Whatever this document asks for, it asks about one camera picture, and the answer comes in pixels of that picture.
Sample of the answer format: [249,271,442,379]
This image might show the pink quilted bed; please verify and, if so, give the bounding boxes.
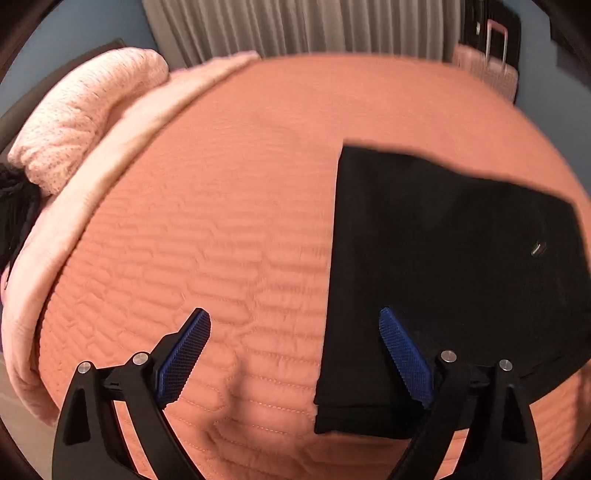
[34,53,591,480]

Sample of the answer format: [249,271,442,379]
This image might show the pale pink blanket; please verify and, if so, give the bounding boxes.
[0,51,262,428]

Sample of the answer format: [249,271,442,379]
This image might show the black pants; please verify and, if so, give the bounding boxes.
[314,144,591,439]

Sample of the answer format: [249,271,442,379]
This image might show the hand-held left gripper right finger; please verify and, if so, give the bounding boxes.
[379,307,542,480]

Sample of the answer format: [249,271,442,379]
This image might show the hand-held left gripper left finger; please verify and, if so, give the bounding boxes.
[52,308,212,480]

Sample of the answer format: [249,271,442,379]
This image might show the grey pleated curtain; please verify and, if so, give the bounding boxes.
[141,0,467,70]

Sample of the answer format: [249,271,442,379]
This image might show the dark cloth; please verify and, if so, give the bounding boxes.
[0,164,40,271]

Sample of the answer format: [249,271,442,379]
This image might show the pink suitcase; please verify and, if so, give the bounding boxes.
[451,19,520,100]

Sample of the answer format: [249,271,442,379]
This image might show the black suitcase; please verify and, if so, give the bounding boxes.
[464,0,522,70]

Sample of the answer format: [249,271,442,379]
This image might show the pink speckled pillow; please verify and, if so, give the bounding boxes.
[7,46,169,195]

